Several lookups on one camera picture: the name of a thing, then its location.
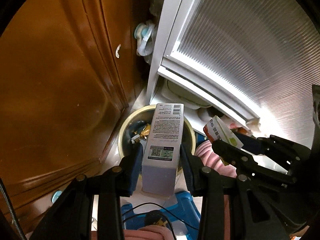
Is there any hanging white blue bag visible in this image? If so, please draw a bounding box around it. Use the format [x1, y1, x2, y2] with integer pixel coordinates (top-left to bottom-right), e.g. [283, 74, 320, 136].
[134, 21, 155, 56]

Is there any thin black cable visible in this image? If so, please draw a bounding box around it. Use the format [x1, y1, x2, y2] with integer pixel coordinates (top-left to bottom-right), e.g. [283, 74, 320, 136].
[121, 202, 200, 240]

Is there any round trash bin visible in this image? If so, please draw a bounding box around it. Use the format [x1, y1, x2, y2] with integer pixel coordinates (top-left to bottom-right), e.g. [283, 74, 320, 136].
[118, 105, 195, 171]

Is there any white blue cardboard box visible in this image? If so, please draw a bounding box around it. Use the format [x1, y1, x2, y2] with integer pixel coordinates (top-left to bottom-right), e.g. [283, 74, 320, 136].
[142, 103, 184, 197]

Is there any white cabinet knob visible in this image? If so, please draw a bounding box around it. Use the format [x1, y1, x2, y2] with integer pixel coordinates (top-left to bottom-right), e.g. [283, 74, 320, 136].
[115, 44, 121, 59]

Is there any brown wooden cabinet door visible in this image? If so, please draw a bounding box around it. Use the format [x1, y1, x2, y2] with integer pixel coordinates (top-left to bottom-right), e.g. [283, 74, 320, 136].
[1, 0, 149, 233]

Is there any ribbed glass sliding door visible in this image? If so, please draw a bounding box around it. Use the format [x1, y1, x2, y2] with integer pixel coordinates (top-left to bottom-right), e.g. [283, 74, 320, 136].
[146, 0, 319, 146]

